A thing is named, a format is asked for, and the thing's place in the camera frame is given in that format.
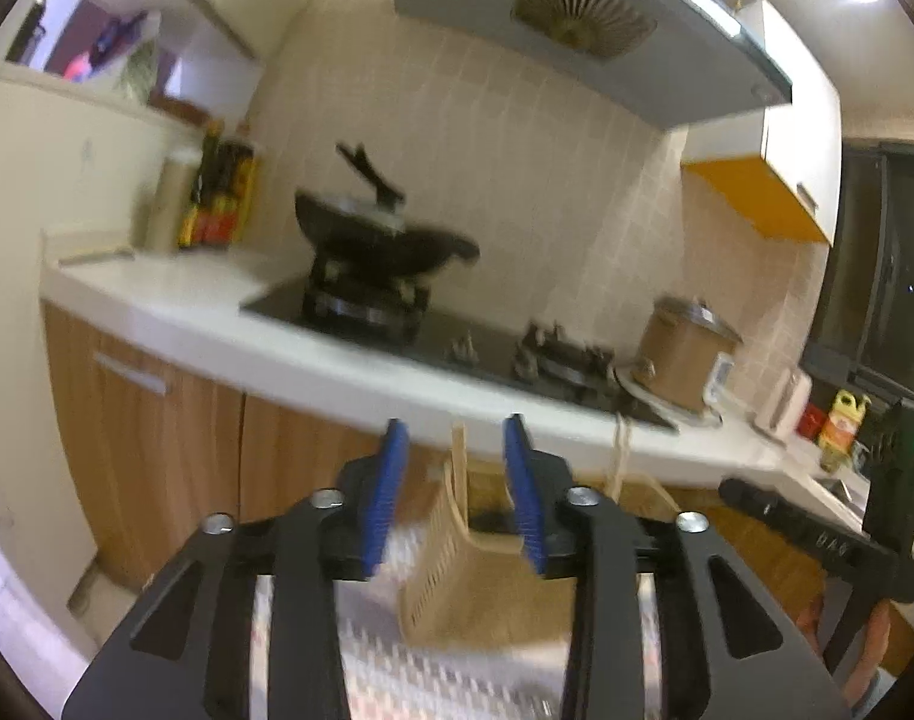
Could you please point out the red label sauce bottle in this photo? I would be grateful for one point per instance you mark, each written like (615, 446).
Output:
(228, 199)

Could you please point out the dark soy sauce bottle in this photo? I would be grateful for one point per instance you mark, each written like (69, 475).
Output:
(198, 195)

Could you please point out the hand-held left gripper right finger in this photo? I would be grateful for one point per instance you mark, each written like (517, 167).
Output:
(524, 499)

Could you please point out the grey range hood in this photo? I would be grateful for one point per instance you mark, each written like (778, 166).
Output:
(577, 22)

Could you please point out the patterned bag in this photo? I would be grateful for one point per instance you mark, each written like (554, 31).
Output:
(120, 52)

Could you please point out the white kitchen counter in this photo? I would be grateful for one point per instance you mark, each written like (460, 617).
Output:
(202, 315)

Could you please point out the yellow sauce bottle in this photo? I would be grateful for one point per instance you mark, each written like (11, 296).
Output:
(253, 191)

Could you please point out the person's right hand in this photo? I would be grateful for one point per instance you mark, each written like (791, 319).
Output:
(874, 652)

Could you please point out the dark window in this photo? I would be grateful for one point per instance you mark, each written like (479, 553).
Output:
(869, 262)

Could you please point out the wooden base cabinet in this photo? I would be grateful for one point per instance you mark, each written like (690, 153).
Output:
(164, 450)

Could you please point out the black gas stove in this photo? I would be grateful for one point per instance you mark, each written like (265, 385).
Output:
(457, 337)

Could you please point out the white and yellow wall cabinet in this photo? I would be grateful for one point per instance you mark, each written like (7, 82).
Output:
(787, 157)

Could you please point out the white electric kettle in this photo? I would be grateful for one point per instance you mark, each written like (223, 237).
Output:
(783, 405)

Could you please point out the brown rice cooker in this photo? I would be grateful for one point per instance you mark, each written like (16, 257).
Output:
(682, 360)

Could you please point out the white canister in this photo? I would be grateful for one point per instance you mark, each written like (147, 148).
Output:
(168, 202)

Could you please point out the striped woven tablecloth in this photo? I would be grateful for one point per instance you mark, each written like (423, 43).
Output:
(397, 667)

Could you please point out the beige plastic utensil basket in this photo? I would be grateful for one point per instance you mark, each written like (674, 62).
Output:
(487, 585)

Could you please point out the yellow oil bottle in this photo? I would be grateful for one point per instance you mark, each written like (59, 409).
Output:
(841, 427)

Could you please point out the glass wok lid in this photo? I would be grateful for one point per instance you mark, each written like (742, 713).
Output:
(367, 210)

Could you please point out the wooden chopstick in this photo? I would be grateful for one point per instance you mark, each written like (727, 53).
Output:
(615, 461)

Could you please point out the black wok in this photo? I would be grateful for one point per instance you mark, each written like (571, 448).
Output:
(386, 240)

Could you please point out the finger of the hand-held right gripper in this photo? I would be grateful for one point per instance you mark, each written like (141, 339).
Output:
(753, 502)

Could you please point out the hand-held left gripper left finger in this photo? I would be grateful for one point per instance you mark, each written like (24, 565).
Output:
(386, 499)

